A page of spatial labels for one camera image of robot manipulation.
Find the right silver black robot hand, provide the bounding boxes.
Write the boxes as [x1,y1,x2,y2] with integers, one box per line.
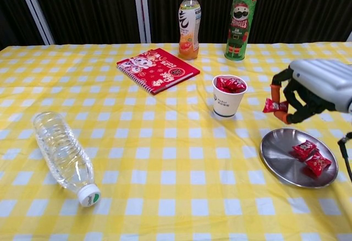
[269,59,352,125]

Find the silver metal plate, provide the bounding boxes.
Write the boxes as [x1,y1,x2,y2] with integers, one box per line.
[260,127,339,189]

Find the white paper cup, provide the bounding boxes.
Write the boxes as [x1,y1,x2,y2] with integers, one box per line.
[212,74,248,119]

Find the dark curtain panel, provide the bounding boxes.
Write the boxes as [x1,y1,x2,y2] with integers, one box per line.
[247,0,352,43]
[0,0,46,51]
[29,0,142,45]
[145,0,245,43]

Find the green Pringles can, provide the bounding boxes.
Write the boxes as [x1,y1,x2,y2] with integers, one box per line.
[224,0,261,61]

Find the orange drink bottle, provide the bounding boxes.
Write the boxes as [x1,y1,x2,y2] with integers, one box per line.
[178,0,202,61]

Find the red spiral notebook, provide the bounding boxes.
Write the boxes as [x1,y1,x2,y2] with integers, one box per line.
[116,47,201,96]

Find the yellow white checked tablecloth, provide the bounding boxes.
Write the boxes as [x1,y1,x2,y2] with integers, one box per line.
[0,41,352,241]

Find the clear plastic water bottle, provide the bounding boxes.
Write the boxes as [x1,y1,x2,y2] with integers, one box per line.
[31,111,102,207]

